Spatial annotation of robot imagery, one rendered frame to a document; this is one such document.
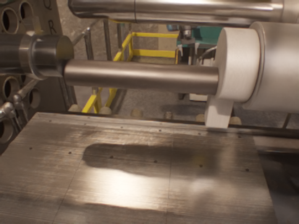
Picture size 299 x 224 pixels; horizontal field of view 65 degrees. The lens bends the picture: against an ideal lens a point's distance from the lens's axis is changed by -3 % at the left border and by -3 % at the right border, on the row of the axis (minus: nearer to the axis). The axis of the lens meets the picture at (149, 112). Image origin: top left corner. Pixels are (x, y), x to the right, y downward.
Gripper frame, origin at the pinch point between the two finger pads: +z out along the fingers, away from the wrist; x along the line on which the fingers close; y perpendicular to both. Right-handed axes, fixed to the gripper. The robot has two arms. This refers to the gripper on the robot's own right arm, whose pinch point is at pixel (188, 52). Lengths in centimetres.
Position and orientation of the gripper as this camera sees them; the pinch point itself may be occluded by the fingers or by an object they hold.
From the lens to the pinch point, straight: 235.4
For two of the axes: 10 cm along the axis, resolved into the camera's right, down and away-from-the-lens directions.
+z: 1.2, 9.7, 2.2
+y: 0.5, -2.3, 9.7
